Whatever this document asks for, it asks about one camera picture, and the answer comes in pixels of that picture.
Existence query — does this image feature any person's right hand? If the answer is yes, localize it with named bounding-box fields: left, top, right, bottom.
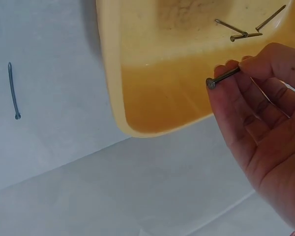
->
left=207, top=42, right=295, bottom=235

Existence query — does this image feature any yellow plastic tub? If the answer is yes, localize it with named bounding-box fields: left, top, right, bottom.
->
left=95, top=0, right=295, bottom=139

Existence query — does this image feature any steel nail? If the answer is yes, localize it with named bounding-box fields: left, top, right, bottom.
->
left=206, top=66, right=242, bottom=90
left=214, top=19, right=249, bottom=37
left=255, top=4, right=287, bottom=32
left=230, top=32, right=264, bottom=43
left=7, top=61, right=22, bottom=120

